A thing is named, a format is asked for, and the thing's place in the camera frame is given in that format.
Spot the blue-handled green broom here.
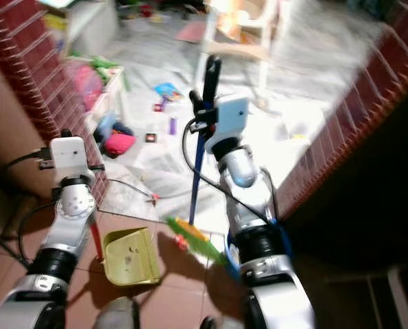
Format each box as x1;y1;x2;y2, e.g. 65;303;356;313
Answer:
166;55;228;265

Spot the yellow-green dustpan red handle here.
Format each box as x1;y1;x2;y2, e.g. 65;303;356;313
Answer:
91;219;161;287

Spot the pink floor cushion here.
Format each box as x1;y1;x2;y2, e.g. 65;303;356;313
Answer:
176;21;208;43

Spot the blue picture book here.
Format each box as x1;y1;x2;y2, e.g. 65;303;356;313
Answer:
154;82;182;101

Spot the white plastic high chair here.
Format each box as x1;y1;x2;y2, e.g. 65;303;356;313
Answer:
193;0;280;90

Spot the white toy bin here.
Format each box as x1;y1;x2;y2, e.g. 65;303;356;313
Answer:
70;58;129;131

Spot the pink and blue bag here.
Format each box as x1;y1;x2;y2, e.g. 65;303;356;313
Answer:
94;115;137;158

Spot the green soft toy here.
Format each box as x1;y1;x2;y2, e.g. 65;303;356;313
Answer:
91;58;122;73

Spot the pink patterned backpack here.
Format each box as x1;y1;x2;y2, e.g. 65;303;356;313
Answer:
77;65;105;110

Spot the white TV cabinet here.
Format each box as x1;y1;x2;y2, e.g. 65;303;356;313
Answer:
67;0;119;56

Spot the grey right robot leg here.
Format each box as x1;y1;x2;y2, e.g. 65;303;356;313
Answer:
200;317;245;329

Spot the grey robot leg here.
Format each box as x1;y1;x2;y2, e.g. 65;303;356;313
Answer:
200;317;245;329
94;298;139;329

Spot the grey left robot leg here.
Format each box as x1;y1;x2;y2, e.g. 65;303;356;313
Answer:
94;298;139;329

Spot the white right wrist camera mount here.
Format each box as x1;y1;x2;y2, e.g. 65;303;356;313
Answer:
214;96;251;151

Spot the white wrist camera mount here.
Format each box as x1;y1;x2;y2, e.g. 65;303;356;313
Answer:
214;96;251;151
49;136;88;180

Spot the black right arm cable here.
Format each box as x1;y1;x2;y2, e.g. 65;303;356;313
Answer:
182;117;280;220

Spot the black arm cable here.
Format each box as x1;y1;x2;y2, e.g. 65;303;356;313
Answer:
182;117;280;220
0;152;57;275

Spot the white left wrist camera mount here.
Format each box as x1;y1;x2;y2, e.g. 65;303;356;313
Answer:
49;136;88;180

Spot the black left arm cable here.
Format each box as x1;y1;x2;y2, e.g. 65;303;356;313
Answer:
0;152;57;275

